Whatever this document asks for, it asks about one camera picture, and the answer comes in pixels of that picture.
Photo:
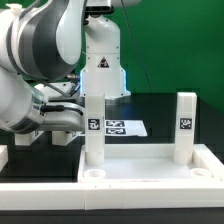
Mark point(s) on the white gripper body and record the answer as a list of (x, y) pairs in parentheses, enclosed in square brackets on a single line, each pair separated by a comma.
[(62, 113)]

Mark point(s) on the white desk top tray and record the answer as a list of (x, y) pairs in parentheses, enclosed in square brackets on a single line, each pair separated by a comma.
[(150, 163)]

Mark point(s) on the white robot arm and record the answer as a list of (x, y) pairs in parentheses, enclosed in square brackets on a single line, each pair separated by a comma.
[(44, 42)]

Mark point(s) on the fiducial marker sheet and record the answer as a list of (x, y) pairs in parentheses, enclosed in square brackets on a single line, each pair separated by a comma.
[(118, 128)]

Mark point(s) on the white left fence bar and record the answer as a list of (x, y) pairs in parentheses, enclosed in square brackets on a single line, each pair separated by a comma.
[(3, 156)]

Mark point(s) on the white fence bar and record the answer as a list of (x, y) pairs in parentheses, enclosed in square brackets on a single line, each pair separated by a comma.
[(93, 196), (3, 156)]

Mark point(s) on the white front fence bar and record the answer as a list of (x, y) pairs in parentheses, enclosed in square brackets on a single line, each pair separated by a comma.
[(93, 196)]

